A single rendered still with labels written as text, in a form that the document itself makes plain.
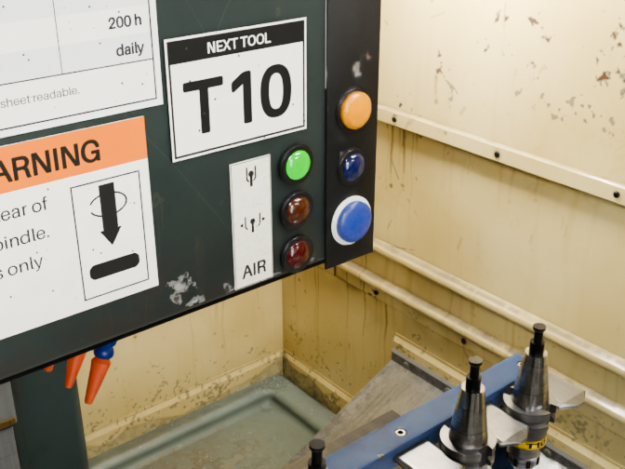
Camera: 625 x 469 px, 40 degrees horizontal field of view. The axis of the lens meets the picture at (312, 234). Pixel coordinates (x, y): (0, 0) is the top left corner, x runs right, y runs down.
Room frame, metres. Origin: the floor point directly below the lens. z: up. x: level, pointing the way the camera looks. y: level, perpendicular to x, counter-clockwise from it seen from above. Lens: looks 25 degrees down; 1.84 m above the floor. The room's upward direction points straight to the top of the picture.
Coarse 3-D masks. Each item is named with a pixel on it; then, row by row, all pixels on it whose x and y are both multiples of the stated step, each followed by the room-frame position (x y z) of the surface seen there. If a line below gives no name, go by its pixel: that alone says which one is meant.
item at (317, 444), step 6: (312, 444) 0.64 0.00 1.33; (318, 444) 0.64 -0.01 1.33; (324, 444) 0.64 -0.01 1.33; (312, 450) 0.63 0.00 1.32; (318, 450) 0.63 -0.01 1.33; (312, 456) 0.63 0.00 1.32; (318, 456) 0.63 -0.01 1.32; (312, 462) 0.63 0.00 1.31; (318, 462) 0.63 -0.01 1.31; (324, 462) 0.63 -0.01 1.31; (312, 468) 0.63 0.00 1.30; (318, 468) 0.63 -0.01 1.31; (324, 468) 0.63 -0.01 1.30
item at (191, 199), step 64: (192, 0) 0.47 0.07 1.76; (256, 0) 0.50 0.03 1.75; (320, 0) 0.53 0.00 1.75; (320, 64) 0.53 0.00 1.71; (64, 128) 0.42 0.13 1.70; (320, 128) 0.53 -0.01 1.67; (192, 192) 0.47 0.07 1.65; (320, 192) 0.53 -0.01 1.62; (192, 256) 0.47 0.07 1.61; (320, 256) 0.53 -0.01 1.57; (64, 320) 0.41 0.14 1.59; (128, 320) 0.44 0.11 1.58; (0, 384) 0.40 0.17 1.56
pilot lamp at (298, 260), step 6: (294, 246) 0.51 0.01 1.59; (300, 246) 0.51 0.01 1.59; (306, 246) 0.52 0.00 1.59; (288, 252) 0.51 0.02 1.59; (294, 252) 0.51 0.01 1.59; (300, 252) 0.51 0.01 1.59; (306, 252) 0.52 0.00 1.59; (288, 258) 0.51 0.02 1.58; (294, 258) 0.51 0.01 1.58; (300, 258) 0.51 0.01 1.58; (306, 258) 0.52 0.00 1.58; (294, 264) 0.51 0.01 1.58; (300, 264) 0.51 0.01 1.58
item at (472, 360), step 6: (474, 360) 0.77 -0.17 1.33; (480, 360) 0.77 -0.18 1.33; (474, 366) 0.77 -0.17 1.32; (474, 372) 0.77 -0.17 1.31; (468, 378) 0.77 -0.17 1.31; (474, 378) 0.77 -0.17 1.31; (480, 378) 0.77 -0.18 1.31; (468, 384) 0.77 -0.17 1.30; (474, 384) 0.77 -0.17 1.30; (480, 384) 0.77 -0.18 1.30; (474, 390) 0.77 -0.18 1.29
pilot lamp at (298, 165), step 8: (296, 152) 0.51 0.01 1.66; (304, 152) 0.52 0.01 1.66; (288, 160) 0.51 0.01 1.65; (296, 160) 0.51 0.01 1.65; (304, 160) 0.51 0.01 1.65; (288, 168) 0.51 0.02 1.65; (296, 168) 0.51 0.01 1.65; (304, 168) 0.51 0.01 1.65; (288, 176) 0.51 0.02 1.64; (296, 176) 0.51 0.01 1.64
